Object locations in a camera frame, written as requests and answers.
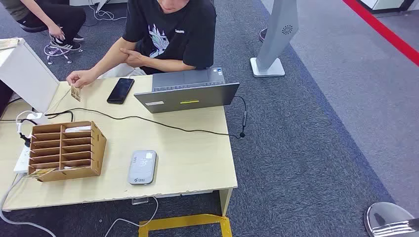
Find black plug with cable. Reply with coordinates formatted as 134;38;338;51
0;118;37;147

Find thick grey cable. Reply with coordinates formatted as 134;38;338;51
0;173;57;237

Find grey kiosk stand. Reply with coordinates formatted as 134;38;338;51
250;0;299;78

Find printed ID card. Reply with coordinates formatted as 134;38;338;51
70;84;82;102

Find seated person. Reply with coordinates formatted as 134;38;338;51
66;0;217;88

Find white furniture edge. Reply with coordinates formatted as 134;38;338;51
69;0;128;6

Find white power strip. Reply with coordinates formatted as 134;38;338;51
13;144;32;175

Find white key card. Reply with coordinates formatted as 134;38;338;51
65;125;92;133

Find black smartphone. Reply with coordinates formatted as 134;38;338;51
106;78;135;105

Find white charger with cable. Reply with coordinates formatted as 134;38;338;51
15;110;43;135

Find chrome stool base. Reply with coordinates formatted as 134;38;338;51
43;42;84;65

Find grey laptop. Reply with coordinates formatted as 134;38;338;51
133;67;240;114

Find crouching person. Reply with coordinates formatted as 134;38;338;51
0;0;87;51

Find white floor cables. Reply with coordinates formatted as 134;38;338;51
87;0;127;22

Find thin white cable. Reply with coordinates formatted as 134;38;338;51
104;196;160;237

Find beige flat piece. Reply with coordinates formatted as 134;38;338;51
0;38;20;50

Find white cabinet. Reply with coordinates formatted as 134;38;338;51
358;0;419;14

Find white monitor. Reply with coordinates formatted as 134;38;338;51
0;38;61;125

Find crouching person's hand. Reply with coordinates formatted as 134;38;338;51
48;24;66;41

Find seated person's right hand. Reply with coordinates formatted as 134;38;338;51
66;69;99;88

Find yellow floor tape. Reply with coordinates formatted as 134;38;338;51
138;214;233;237

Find grey card reader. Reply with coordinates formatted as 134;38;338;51
127;150;158;186

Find printed key card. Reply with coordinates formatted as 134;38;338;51
24;167;57;179

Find desk side panel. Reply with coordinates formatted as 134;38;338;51
218;188;234;217

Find thin beige cable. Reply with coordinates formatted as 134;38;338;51
44;87;72;115

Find seated person's left hand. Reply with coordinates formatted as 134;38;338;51
120;48;150;68

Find wooden card rack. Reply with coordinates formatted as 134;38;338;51
27;120;107;183

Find long black cable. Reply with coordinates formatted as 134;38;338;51
43;95;248;140

